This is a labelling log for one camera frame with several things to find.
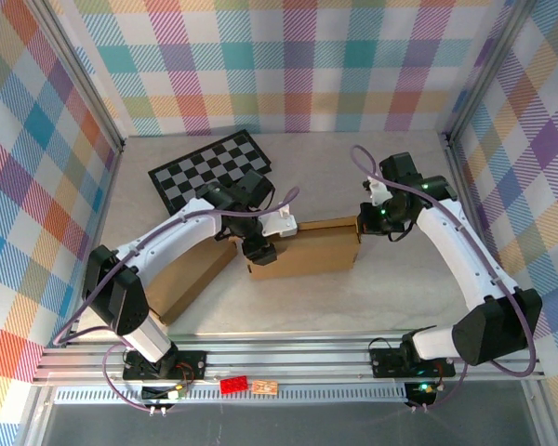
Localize black connector board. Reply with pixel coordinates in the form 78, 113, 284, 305
405, 380, 438, 404
141, 381, 190, 403

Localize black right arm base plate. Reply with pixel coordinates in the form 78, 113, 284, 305
369, 346, 457, 378

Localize black and grey checkerboard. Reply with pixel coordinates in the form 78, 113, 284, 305
147, 130, 272, 217

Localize aluminium corner post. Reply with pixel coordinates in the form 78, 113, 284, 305
25, 0, 126, 152
441, 0, 540, 148

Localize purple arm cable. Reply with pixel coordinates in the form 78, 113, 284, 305
351, 144, 538, 413
50, 186, 301, 413

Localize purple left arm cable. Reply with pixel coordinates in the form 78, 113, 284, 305
50, 186, 301, 413

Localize aluminium side rail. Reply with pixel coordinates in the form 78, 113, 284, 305
439, 132, 522, 343
67, 146, 125, 338

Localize slotted grey cable duct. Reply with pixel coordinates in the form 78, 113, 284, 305
53, 386, 410, 404

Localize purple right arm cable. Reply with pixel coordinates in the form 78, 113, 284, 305
351, 144, 538, 413

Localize aluminium rail frame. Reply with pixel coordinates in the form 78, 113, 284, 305
32, 327, 548, 386

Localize brown cardboard box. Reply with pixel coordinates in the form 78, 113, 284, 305
245, 216, 362, 282
143, 234, 239, 326

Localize small red toy brick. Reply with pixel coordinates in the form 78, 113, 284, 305
219, 374, 249, 396

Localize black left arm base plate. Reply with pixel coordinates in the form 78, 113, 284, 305
122, 350, 208, 382

